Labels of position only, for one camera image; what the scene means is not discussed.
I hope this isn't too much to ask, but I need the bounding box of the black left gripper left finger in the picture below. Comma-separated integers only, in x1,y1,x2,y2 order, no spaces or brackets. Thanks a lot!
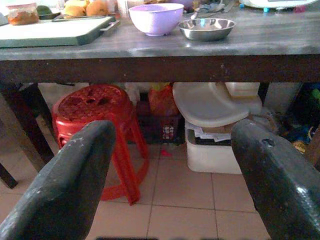
0,120,117,240

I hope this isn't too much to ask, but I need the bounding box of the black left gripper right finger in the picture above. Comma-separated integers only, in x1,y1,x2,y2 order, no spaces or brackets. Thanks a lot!
230,119,320,240

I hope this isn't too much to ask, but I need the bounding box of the white plastic bin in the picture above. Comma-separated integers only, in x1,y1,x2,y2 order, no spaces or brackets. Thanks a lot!
184,121,243,175

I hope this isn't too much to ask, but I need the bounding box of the red plastic stool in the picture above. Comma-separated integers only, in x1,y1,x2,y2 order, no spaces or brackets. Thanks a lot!
51,83,151,206

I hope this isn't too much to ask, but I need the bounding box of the white plastic container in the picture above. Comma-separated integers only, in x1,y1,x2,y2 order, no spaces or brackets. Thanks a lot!
223,81,263,114

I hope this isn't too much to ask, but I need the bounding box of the dark plastic crate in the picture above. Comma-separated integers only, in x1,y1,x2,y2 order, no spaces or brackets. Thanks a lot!
136,99,186,145

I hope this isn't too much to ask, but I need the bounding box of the red plastic bag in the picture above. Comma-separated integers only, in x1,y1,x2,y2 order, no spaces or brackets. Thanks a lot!
148,83,180,117

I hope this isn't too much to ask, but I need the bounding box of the white cutting board green rim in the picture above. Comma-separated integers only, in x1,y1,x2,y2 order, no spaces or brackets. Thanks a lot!
0,15,121,49

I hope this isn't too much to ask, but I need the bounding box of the dark wooden table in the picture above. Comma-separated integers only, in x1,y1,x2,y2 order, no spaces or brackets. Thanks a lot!
0,4,320,190

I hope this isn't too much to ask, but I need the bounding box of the stainless steel bowl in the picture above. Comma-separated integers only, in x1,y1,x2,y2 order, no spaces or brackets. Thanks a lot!
177,17,237,42

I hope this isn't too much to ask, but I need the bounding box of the dark green avocado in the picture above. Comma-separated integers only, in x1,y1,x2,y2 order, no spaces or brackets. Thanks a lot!
36,4,53,17

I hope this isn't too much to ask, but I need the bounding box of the glass jar with orange preserve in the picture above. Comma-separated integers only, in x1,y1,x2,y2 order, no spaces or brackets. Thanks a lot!
6,2,40,26

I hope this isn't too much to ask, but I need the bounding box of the yellow fruit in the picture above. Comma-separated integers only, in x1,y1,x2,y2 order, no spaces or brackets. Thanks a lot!
61,0,88,18

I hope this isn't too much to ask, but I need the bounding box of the white kitchen appliance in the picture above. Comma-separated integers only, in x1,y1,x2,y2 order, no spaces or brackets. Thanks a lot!
239,0,320,10

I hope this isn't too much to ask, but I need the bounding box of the orange fruit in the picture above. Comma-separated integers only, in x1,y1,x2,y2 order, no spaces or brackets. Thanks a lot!
85,0,110,17

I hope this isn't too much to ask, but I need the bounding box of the purple plastic bowl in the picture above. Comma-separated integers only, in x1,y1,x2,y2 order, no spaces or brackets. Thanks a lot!
128,3,185,37

